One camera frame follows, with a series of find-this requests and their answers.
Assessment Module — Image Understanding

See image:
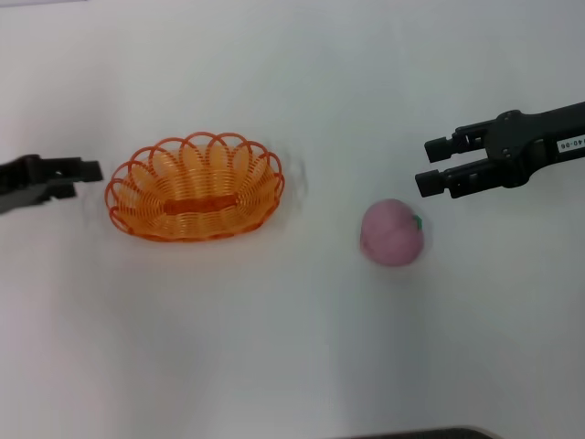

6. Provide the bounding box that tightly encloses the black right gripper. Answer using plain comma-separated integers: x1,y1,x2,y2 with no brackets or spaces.
414,100,585,199

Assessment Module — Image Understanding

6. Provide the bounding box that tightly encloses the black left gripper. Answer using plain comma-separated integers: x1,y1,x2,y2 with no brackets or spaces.
0,155,104,217

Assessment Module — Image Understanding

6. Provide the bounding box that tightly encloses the pink toy peach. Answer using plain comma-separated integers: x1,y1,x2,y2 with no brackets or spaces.
358,198,424,267

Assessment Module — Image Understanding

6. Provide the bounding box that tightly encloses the orange woven plastic basket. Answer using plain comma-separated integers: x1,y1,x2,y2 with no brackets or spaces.
104,131,286,243

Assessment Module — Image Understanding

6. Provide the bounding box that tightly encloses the black robot torso edge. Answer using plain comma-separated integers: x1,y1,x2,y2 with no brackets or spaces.
336,425,495,439

